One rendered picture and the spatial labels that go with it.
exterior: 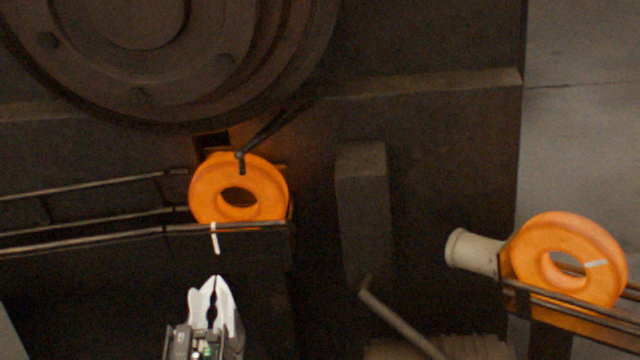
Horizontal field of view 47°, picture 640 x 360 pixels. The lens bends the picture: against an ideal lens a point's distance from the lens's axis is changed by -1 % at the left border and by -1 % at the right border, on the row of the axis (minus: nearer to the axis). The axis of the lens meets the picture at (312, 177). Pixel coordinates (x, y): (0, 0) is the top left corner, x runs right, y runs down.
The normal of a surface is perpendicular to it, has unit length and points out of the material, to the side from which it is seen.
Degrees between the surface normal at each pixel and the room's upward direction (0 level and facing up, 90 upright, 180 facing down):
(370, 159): 0
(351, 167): 0
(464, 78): 0
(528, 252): 90
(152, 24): 90
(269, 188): 90
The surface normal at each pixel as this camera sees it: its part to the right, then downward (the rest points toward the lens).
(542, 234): -0.61, 0.51
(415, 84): -0.11, -0.81
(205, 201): -0.07, 0.58
